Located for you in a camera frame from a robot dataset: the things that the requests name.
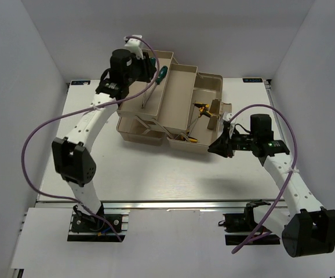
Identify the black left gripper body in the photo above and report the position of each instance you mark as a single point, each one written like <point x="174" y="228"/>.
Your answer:
<point x="139" y="70"/>

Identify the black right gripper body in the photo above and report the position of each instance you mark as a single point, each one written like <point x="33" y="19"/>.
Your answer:
<point x="241" y="142"/>

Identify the yellow T-handle hex key long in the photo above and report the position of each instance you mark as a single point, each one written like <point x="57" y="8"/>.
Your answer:
<point x="186" y="137"/>

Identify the long green-handled screwdriver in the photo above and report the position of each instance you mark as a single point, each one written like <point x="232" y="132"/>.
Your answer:
<point x="162" y="74"/>

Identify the yellow T-handle hex key short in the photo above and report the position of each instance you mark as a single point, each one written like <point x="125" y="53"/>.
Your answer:
<point x="201" y="105"/>

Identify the beige plastic toolbox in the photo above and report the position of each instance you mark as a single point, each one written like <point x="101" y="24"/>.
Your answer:
<point x="170" y="109"/>

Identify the short green-handled screwdriver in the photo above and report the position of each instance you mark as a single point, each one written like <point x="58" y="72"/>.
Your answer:
<point x="153" y="61"/>

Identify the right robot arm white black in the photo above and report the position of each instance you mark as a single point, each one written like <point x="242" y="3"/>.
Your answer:
<point x="309" y="228"/>

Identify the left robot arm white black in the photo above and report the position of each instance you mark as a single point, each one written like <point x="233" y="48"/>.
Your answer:
<point x="71" y="154"/>

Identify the blue label sticker left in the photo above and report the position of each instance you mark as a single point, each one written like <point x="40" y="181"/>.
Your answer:
<point x="79" y="83"/>

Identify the blue label sticker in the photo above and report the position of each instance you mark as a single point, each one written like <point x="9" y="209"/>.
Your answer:
<point x="252" y="80"/>
<point x="79" y="83"/>

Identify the blue label sticker right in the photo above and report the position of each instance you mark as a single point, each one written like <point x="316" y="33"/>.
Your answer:
<point x="252" y="80"/>

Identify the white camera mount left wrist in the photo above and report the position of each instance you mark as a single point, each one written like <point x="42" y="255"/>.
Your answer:
<point x="134" y="46"/>

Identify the white camera mount wrist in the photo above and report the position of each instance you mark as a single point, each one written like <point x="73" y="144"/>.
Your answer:
<point x="228" y="118"/>
<point x="134" y="46"/>

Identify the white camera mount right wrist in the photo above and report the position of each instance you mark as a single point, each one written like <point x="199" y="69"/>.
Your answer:
<point x="228" y="118"/>

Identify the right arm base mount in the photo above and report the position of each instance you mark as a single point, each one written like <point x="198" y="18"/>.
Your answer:
<point x="236" y="230"/>

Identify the aluminium rail table front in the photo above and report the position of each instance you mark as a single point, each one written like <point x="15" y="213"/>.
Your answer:
<point x="158" y="205"/>

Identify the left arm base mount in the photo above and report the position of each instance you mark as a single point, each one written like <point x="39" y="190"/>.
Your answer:
<point x="82" y="230"/>

